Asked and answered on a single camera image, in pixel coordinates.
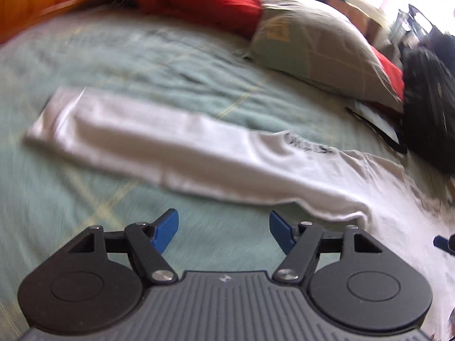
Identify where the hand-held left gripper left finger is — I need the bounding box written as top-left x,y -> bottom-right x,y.
67,209 -> 179,285

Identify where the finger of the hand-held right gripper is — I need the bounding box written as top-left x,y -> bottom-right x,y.
433,235 -> 455,255

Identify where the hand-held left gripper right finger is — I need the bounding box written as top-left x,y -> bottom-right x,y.
269,210 -> 382,285

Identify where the white printed long-sleeve shirt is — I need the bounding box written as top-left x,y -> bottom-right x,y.
25,87 -> 455,341

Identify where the black backpack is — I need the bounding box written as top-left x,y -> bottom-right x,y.
400,48 -> 455,174

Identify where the green checked bed blanket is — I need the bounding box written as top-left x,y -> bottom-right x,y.
0,5 -> 455,341

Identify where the grey green pillow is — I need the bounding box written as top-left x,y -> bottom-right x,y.
245,0 -> 404,112

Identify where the brown cardboard box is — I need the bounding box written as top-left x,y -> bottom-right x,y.
330,0 -> 384,43

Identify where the folded red quilt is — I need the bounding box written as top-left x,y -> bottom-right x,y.
119,0 -> 264,39

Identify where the pale flat bag black strap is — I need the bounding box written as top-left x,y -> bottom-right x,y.
346,99 -> 408,155

